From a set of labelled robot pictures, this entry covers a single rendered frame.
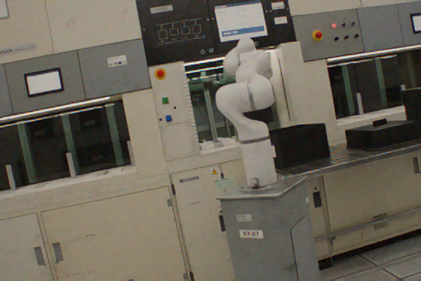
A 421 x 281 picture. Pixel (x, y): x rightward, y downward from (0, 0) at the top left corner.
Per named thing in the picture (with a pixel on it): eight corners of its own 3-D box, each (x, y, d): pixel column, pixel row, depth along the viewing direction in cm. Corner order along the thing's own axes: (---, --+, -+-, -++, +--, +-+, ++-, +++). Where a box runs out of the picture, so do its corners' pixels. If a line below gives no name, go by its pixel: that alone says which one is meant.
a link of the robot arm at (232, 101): (269, 140, 153) (257, 77, 151) (222, 148, 156) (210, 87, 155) (270, 137, 165) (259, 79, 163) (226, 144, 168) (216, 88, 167)
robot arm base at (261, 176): (274, 191, 148) (265, 142, 147) (231, 193, 159) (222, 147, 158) (293, 179, 164) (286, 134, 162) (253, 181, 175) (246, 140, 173)
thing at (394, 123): (375, 151, 188) (371, 125, 188) (345, 148, 217) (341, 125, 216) (423, 139, 194) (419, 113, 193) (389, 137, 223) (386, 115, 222)
